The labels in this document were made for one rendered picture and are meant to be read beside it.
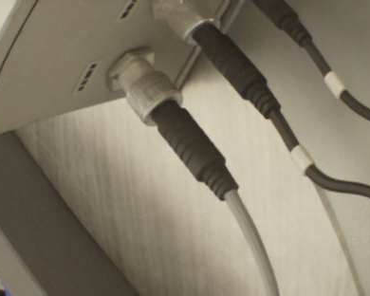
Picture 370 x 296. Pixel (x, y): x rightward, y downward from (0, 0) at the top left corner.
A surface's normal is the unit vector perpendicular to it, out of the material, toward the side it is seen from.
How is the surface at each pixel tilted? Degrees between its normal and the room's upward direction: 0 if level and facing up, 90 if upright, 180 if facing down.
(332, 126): 90
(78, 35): 132
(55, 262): 44
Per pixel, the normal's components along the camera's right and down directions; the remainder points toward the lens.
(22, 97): 0.55, 0.70
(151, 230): -0.74, 0.17
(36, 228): 0.36, -0.72
